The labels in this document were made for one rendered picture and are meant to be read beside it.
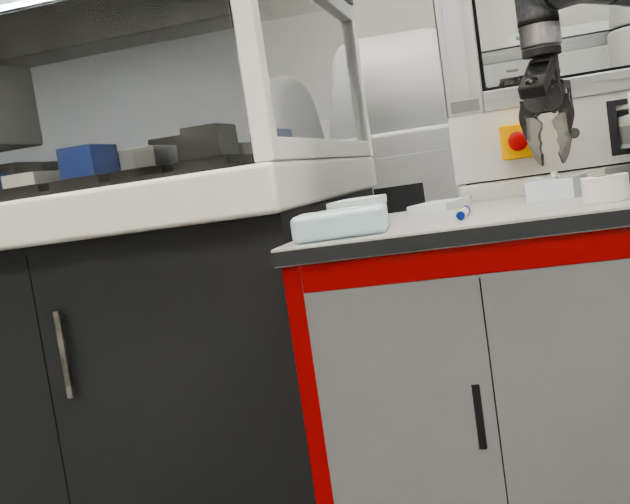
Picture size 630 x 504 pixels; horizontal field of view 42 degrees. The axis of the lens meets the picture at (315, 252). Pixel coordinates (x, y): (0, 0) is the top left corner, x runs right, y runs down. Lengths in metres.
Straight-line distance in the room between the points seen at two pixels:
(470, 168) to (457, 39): 0.27
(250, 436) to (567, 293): 0.85
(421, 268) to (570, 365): 0.26
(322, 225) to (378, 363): 0.23
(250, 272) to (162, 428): 0.41
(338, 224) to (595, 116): 0.73
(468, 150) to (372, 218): 0.58
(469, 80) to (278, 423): 0.84
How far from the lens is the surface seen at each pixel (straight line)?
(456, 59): 1.82
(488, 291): 1.24
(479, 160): 1.81
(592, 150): 1.81
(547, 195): 1.50
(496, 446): 1.30
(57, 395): 1.99
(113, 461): 1.97
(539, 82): 1.50
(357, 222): 1.27
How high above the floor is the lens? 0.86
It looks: 5 degrees down
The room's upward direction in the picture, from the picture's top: 8 degrees counter-clockwise
